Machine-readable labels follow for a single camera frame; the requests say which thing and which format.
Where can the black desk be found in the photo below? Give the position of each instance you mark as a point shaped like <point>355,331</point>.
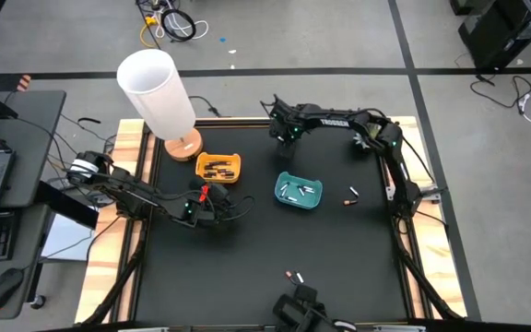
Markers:
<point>35,138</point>

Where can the silver mounting plate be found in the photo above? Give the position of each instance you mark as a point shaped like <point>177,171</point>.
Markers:
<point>389,193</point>

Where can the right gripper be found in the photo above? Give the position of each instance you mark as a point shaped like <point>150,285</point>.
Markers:
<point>287,148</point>

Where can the silver frame bracket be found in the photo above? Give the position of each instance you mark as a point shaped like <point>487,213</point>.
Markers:
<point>143,329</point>
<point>399,328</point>

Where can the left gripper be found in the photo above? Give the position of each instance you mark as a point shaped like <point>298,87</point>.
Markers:
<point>214,205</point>

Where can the orange striped block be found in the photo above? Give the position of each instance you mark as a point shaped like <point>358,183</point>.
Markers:
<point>25,83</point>

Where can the black computer tower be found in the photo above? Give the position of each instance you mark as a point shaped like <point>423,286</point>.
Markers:
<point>500,37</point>

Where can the teal plastic bin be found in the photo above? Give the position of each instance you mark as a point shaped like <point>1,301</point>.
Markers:
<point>314,203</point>

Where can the wooden table side board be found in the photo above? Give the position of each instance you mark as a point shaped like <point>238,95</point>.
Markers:
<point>436,276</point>
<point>125,143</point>

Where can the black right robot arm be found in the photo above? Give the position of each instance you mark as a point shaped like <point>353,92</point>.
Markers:
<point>334,122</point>

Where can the red tag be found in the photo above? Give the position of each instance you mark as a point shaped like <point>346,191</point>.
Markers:
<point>204,193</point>

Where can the white lamp with wooden base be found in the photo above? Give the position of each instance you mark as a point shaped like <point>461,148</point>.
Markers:
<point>155,92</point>

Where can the black caster wheel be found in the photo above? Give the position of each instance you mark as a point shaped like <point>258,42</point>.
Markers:
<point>38,302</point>

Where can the yellow plastic bin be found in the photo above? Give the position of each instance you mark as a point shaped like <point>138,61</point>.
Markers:
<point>238,168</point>

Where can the black computer mouse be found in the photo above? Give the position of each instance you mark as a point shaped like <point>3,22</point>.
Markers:
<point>3,288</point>

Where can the black desk foot bar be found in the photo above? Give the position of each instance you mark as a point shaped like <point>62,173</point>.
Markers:
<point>69,207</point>

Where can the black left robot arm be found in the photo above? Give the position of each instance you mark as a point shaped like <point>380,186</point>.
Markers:
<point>132,196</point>

